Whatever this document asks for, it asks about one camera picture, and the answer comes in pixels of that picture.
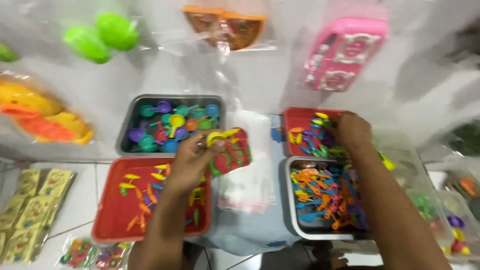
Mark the yellow orange toy in bag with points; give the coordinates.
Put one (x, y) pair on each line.
(41, 112)

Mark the large red plastic tray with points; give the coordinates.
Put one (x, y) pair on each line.
(112, 210)

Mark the person's left fingers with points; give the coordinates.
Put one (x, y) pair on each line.
(210, 147)

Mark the pink toy kitchen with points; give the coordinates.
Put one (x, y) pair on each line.
(347, 52)

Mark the person's left hand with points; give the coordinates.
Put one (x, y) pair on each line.
(191, 159)

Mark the orange toy in plastic bag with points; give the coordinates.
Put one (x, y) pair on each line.
(236, 30)

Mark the small red plastic tray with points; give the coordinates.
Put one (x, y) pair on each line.
(294, 122)

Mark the stack of yellow printed cards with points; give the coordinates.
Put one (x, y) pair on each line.
(30, 210)

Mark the small green toy piece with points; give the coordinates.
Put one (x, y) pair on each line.
(5, 53)

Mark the heap of yellow orange toy pieces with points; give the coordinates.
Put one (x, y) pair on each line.
(144, 191)

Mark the heap of orange blue toy utensils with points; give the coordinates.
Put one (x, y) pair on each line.
(324, 191)

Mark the packets of small colourful toys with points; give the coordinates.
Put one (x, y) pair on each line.
(93, 255)

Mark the metal tray with toy pans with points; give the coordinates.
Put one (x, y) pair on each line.
(127, 127)

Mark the red toy plate set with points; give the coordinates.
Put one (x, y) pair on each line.
(234, 155)

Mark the person's foot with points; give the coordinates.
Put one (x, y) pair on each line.
(332, 259)

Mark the person's right fingers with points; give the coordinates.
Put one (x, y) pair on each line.
(337, 125)

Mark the yellow green toy piece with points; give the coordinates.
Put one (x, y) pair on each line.
(387, 162)

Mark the clear plastic boxes with toys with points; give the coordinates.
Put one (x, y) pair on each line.
(450, 210)

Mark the green toy shells in bag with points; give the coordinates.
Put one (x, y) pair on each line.
(101, 37)

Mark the heap of mixed toy food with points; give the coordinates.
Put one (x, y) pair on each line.
(313, 138)

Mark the person's right hand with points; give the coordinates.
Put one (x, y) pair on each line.
(352, 131)

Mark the metal tray with toy utensils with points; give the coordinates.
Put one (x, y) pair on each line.
(294, 225)

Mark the stack of clear plastic bags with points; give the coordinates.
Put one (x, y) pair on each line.
(249, 187)

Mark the yellow toy spoon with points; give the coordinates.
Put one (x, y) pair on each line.
(221, 137)

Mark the heap of colourful toy pans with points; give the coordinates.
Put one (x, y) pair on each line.
(170, 125)

